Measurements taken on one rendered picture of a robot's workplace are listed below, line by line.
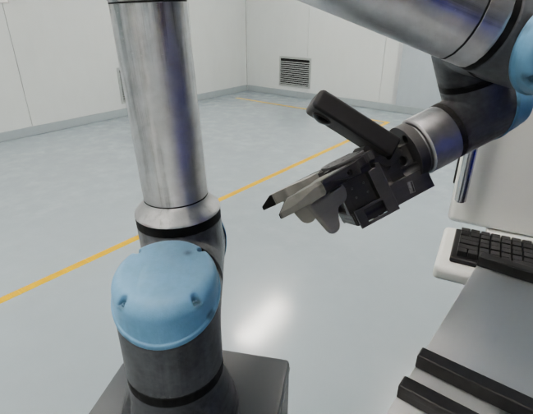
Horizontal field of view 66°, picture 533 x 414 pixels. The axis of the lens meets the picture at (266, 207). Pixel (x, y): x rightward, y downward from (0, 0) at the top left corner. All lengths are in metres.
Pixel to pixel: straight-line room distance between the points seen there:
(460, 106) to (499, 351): 0.31
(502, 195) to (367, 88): 5.26
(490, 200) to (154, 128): 0.81
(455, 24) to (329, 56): 6.13
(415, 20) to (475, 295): 0.46
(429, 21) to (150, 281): 0.36
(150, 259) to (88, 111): 5.20
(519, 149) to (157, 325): 0.85
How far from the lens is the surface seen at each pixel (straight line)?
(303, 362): 1.77
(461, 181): 1.01
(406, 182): 0.54
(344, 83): 6.41
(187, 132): 0.51
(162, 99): 0.50
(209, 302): 0.45
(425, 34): 0.39
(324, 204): 0.45
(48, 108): 5.44
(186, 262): 0.48
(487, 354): 0.62
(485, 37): 0.41
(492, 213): 1.10
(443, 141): 0.54
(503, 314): 0.70
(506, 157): 1.06
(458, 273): 0.92
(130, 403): 0.56
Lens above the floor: 1.27
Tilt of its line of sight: 26 degrees down
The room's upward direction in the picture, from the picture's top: straight up
